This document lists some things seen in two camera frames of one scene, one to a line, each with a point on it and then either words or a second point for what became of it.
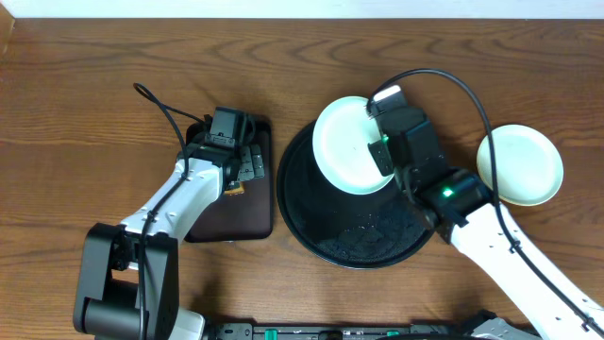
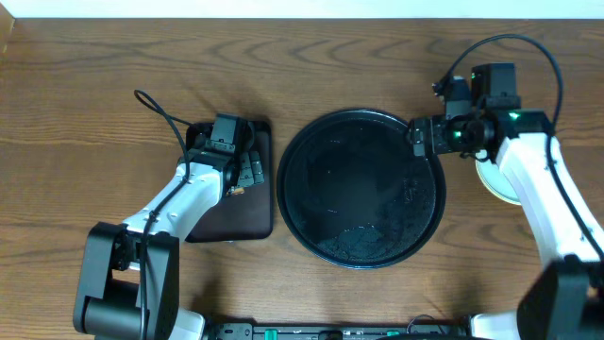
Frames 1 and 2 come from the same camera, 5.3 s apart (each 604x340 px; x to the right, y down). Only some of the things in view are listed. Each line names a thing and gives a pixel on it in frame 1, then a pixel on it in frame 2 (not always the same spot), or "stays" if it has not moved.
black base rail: [340, 331] stays
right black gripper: [378, 154] -> [436, 126]
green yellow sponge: [236, 191] stays
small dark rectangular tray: [246, 216] stays
